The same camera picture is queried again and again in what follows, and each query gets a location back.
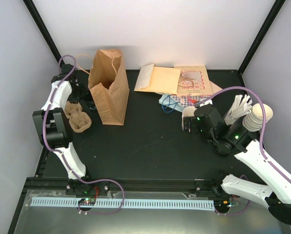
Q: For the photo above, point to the jar of white stirrers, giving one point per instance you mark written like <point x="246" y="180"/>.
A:
<point x="240" y="107"/>

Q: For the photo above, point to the right black frame post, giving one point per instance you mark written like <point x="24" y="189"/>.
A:
<point x="271" y="16"/>

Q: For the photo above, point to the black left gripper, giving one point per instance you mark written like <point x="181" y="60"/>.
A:
<point x="72" y="100"/>

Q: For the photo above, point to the white lid stack on sleeve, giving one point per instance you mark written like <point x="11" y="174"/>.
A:
<point x="253" y="121"/>

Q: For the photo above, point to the tan flat paper bag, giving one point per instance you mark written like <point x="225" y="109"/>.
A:
<point x="215" y="88"/>

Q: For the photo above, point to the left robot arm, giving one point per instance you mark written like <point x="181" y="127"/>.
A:
<point x="52" y="124"/>

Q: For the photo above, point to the cakes printed paper bag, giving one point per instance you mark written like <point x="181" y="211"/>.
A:
<point x="193" y="81"/>

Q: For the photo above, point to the black lid stack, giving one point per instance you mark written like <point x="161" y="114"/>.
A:
<point x="223" y="149"/>

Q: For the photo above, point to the black frame post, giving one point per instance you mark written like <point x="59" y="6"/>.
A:
<point x="31" y="7"/>
<point x="271" y="16"/>

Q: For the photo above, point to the black cup sleeve stack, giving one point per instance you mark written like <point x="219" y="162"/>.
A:
<point x="89" y="102"/>

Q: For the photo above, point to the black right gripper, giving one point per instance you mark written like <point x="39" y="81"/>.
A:
<point x="194" y="129"/>

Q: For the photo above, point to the yellow padded envelope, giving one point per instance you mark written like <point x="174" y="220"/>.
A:
<point x="157" y="79"/>

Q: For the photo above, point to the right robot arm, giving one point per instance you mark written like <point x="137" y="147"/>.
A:
<point x="232" y="139"/>

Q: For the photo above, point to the white paper cup stack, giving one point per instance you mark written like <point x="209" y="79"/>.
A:
<point x="187" y="116"/>

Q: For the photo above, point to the brown paper bag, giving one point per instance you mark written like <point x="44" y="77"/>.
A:
<point x="108" y="85"/>

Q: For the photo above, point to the light blue cable duct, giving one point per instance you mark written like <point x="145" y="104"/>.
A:
<point x="170" y="204"/>

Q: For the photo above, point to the blue checkered paper bag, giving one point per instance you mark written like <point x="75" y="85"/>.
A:
<point x="188" y="100"/>

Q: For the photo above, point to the brown cardboard cup carrier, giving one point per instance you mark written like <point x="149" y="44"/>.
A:
<point x="78" y="119"/>

